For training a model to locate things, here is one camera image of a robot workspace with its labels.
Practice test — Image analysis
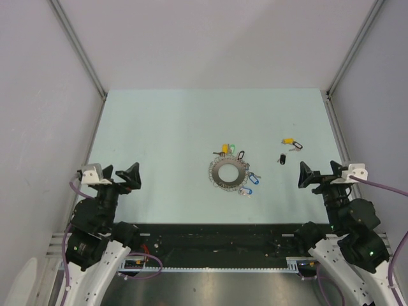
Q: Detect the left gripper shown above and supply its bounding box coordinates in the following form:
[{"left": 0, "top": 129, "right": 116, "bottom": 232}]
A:
[{"left": 96, "top": 161, "right": 140, "bottom": 230}]

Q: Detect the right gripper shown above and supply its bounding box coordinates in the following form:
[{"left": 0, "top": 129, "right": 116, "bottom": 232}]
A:
[{"left": 297, "top": 160, "right": 351, "bottom": 231}]

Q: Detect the blue tag key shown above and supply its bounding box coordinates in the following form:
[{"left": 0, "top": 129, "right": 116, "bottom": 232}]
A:
[
  {"left": 248, "top": 172, "right": 261, "bottom": 185},
  {"left": 238, "top": 187, "right": 253, "bottom": 198}
]

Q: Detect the metal keyring holder disc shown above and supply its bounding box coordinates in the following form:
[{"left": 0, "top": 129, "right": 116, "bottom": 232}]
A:
[{"left": 208, "top": 156, "right": 248, "bottom": 191}]

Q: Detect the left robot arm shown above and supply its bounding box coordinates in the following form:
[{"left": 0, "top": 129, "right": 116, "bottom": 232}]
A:
[{"left": 56, "top": 163, "right": 142, "bottom": 305}]

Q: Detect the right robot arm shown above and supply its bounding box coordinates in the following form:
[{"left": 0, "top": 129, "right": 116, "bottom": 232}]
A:
[{"left": 294, "top": 161, "right": 407, "bottom": 305}]

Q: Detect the black white tag key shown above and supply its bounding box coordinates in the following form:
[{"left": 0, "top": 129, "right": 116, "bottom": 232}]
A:
[{"left": 289, "top": 141, "right": 303, "bottom": 152}]

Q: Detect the yellow tag key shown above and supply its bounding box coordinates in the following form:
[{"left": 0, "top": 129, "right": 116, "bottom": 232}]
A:
[
  {"left": 213, "top": 144, "right": 229, "bottom": 157},
  {"left": 282, "top": 138, "right": 294, "bottom": 144}
]

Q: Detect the green tag key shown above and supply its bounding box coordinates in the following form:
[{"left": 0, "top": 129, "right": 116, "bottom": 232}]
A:
[{"left": 228, "top": 144, "right": 235, "bottom": 154}]

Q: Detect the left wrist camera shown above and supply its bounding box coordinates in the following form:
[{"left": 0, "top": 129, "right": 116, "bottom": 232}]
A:
[{"left": 78, "top": 163, "right": 112, "bottom": 185}]

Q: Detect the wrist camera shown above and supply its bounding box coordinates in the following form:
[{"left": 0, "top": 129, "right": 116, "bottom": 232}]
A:
[
  {"left": 78, "top": 163, "right": 112, "bottom": 185},
  {"left": 330, "top": 163, "right": 368, "bottom": 184}
]

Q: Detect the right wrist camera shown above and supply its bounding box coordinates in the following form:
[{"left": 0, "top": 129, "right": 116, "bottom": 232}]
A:
[{"left": 330, "top": 163, "right": 368, "bottom": 184}]

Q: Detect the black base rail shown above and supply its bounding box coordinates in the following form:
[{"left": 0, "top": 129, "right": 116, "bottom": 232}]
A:
[{"left": 138, "top": 224, "right": 309, "bottom": 270}]

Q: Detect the white cable duct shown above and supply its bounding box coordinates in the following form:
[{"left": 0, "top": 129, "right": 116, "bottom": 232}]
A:
[{"left": 117, "top": 257, "right": 318, "bottom": 272}]

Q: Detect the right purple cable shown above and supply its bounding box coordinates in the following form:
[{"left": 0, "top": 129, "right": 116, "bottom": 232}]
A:
[{"left": 315, "top": 174, "right": 408, "bottom": 306}]

